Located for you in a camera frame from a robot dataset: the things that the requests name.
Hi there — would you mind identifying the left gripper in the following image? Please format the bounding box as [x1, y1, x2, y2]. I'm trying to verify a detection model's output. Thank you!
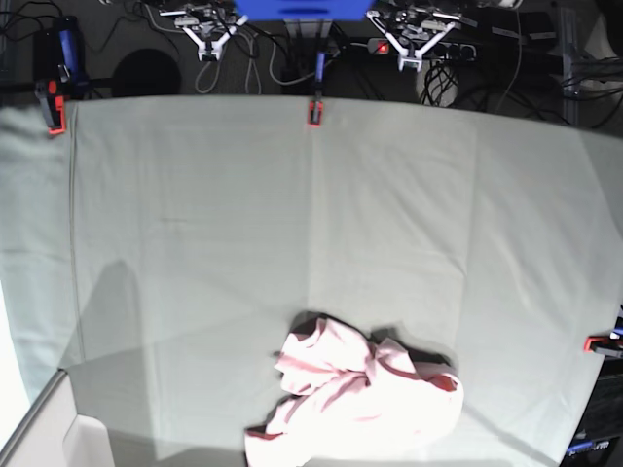
[366, 10, 458, 72]

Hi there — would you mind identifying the orange clamp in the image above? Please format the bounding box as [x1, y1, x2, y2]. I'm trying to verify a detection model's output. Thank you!
[584, 334, 622, 359]
[35, 80, 66, 135]
[308, 99, 323, 127]

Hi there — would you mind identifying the white bin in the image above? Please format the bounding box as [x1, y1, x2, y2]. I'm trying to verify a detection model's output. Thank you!
[1, 370, 115, 467]

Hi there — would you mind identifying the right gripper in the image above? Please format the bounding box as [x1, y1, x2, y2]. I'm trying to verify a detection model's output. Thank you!
[181, 15, 248, 62]

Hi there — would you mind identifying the orange clamp left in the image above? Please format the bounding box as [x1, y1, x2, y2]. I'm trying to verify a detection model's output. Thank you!
[35, 80, 66, 135]

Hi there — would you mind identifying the pink t-shirt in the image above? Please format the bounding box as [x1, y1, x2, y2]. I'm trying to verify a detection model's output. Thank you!
[244, 316, 464, 466]

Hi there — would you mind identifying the green table cloth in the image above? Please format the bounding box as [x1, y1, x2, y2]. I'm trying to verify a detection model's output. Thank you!
[1, 95, 622, 466]

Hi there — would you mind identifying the blue box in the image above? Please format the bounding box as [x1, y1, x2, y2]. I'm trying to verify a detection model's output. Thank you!
[235, 0, 374, 21]

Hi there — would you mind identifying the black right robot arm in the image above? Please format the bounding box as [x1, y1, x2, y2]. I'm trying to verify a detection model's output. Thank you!
[156, 1, 248, 62]

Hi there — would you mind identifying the black power strip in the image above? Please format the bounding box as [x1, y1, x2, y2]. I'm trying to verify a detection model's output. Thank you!
[365, 37, 479, 62]

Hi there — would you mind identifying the orange clamp centre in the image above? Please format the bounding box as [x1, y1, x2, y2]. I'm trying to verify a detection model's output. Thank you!
[308, 99, 323, 127]

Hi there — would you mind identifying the orange clamp right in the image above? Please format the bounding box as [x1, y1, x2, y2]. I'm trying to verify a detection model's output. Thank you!
[584, 334, 622, 359]

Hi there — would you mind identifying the grey cable loop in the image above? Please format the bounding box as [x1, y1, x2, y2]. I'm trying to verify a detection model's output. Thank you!
[194, 23, 274, 95]

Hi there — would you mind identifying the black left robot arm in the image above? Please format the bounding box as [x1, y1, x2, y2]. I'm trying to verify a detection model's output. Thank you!
[366, 1, 486, 72]

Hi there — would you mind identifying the black round stool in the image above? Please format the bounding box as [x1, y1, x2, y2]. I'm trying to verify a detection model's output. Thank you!
[110, 49, 182, 98]

